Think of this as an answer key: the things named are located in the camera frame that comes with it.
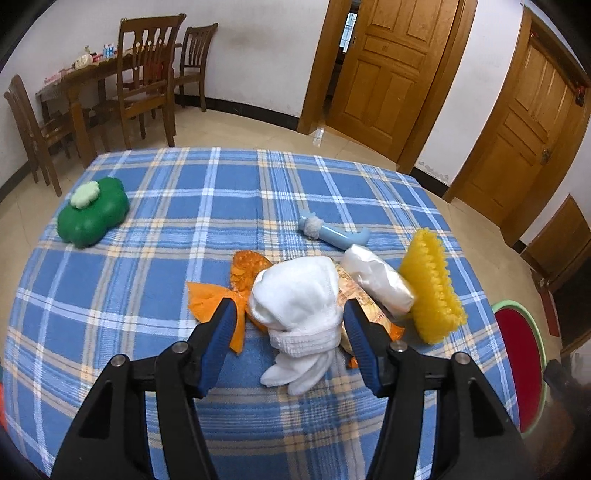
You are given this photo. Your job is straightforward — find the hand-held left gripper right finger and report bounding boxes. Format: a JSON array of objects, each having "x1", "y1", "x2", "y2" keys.
[{"x1": 342, "y1": 299, "x2": 548, "y2": 480}]

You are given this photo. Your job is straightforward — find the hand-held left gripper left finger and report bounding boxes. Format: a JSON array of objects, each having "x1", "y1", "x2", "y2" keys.
[{"x1": 50, "y1": 296, "x2": 238, "y2": 480}]

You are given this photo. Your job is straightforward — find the beige printed snack packet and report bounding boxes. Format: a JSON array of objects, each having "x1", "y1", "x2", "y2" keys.
[{"x1": 335, "y1": 265, "x2": 406, "y2": 370}]

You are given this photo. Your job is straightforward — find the white plastic packet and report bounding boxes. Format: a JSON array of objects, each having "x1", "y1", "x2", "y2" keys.
[{"x1": 340, "y1": 244, "x2": 415, "y2": 317}]

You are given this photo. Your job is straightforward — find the white cloth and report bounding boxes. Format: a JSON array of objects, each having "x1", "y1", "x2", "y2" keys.
[{"x1": 248, "y1": 257, "x2": 346, "y2": 397}]

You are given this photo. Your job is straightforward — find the light blue plastic toy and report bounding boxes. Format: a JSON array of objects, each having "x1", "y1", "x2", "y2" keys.
[{"x1": 298, "y1": 208, "x2": 371, "y2": 247}]

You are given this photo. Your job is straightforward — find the red bin with green rim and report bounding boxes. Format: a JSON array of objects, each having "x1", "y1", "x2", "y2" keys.
[{"x1": 490, "y1": 299, "x2": 548, "y2": 435}]

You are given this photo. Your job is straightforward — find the blue plaid tablecloth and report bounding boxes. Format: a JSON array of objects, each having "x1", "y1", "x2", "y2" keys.
[{"x1": 0, "y1": 147, "x2": 520, "y2": 480}]

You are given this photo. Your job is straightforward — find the green clover-shaped box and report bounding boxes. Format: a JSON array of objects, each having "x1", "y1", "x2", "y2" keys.
[{"x1": 57, "y1": 176, "x2": 130, "y2": 250}]

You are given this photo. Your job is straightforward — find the dark metal door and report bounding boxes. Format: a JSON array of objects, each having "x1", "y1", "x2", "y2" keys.
[{"x1": 551, "y1": 272, "x2": 591, "y2": 356}]

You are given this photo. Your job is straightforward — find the low wooden cabinet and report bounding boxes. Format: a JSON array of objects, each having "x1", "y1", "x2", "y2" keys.
[{"x1": 522, "y1": 195, "x2": 591, "y2": 291}]

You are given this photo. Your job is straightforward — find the closed wooden door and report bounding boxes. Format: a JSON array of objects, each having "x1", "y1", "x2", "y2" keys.
[{"x1": 455, "y1": 32, "x2": 580, "y2": 222}]

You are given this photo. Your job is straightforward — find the open wooden door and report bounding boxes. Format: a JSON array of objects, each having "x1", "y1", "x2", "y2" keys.
[{"x1": 325, "y1": 0, "x2": 460, "y2": 160}]

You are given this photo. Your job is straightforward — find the wooden dining chair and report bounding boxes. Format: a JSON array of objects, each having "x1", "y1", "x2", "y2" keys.
[
  {"x1": 173, "y1": 23, "x2": 219, "y2": 112},
  {"x1": 92, "y1": 15, "x2": 186, "y2": 153},
  {"x1": 4, "y1": 75, "x2": 79, "y2": 197}
]

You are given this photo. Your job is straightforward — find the wooden dining table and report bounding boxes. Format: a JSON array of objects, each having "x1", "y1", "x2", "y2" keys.
[{"x1": 36, "y1": 44, "x2": 183, "y2": 169}]

